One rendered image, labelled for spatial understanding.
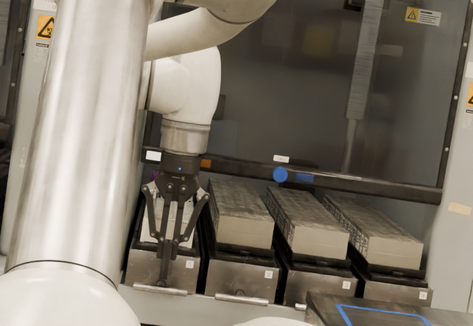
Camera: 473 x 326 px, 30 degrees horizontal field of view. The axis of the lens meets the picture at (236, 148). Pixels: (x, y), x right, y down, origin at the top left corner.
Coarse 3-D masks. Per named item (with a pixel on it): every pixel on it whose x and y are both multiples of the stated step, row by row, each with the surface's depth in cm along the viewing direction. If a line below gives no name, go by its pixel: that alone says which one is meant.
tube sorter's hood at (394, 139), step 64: (320, 0) 172; (384, 0) 173; (448, 0) 174; (256, 64) 172; (320, 64) 173; (384, 64) 174; (448, 64) 175; (256, 128) 174; (320, 128) 174; (384, 128) 175; (448, 128) 176; (384, 192) 175
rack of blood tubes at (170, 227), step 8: (160, 200) 192; (192, 200) 199; (160, 208) 181; (176, 208) 183; (184, 208) 185; (192, 208) 187; (144, 216) 169; (160, 216) 172; (184, 216) 176; (144, 224) 169; (168, 224) 170; (184, 224) 170; (144, 232) 169; (168, 232) 170; (192, 232) 170; (144, 240) 170; (152, 240) 170
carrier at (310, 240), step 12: (300, 228) 176; (312, 228) 176; (324, 228) 178; (300, 240) 176; (312, 240) 177; (324, 240) 177; (336, 240) 177; (300, 252) 177; (312, 252) 177; (324, 252) 177; (336, 252) 177
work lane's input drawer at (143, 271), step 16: (144, 208) 205; (192, 240) 178; (144, 256) 166; (192, 256) 168; (128, 272) 166; (144, 272) 167; (176, 272) 167; (192, 272) 167; (144, 288) 162; (160, 288) 163; (176, 288) 163; (192, 288) 168
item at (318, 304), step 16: (320, 304) 141; (336, 304) 143; (352, 304) 145; (368, 304) 146; (384, 304) 148; (400, 304) 150; (304, 320) 149; (320, 320) 134; (336, 320) 133; (352, 320) 135; (368, 320) 136; (384, 320) 138; (400, 320) 139; (416, 320) 141; (432, 320) 142; (448, 320) 144; (464, 320) 145
